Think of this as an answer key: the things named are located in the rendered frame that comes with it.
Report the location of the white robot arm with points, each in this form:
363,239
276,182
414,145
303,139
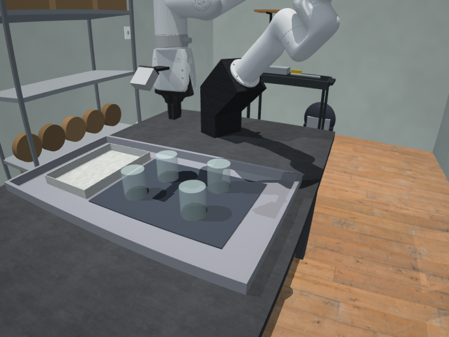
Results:
301,32

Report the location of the clear glass jar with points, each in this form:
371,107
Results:
167,166
192,195
134,182
218,175

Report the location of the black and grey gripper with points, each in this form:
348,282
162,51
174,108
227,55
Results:
179,81

